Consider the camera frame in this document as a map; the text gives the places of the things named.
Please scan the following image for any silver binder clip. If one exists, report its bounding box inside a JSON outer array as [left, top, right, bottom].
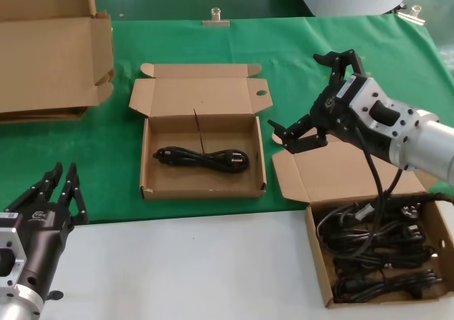
[[202, 7, 231, 28], [397, 4, 426, 26]]

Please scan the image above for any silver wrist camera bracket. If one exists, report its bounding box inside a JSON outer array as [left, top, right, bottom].
[[0, 226, 28, 289], [349, 74, 419, 142]]

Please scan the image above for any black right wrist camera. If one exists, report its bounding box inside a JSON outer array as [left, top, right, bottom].
[[370, 99, 399, 126]]

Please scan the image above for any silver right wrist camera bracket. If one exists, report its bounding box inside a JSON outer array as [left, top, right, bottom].
[[349, 74, 419, 142]]

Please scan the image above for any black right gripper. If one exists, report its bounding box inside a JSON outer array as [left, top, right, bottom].
[[267, 49, 389, 158]]

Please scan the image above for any open cardboard box with cables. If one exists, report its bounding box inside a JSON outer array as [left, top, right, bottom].
[[272, 128, 454, 309]]

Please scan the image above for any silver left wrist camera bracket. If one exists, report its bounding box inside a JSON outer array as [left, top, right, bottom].
[[0, 226, 28, 289]]

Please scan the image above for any black power cord bundle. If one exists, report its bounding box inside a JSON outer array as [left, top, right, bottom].
[[334, 268, 443, 304], [326, 240, 439, 270], [316, 206, 426, 250]]

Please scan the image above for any green tablecloth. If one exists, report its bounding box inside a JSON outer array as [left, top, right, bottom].
[[0, 14, 454, 225]]

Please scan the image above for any large open cardboard carton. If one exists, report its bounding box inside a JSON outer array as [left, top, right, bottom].
[[0, 0, 115, 114]]

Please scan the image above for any small open cardboard box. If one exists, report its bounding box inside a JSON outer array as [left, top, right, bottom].
[[128, 62, 273, 202]]

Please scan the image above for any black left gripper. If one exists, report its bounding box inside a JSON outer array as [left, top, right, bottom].
[[3, 162, 90, 299]]

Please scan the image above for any black power cord with tie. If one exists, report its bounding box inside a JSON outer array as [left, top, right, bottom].
[[153, 107, 250, 175]]

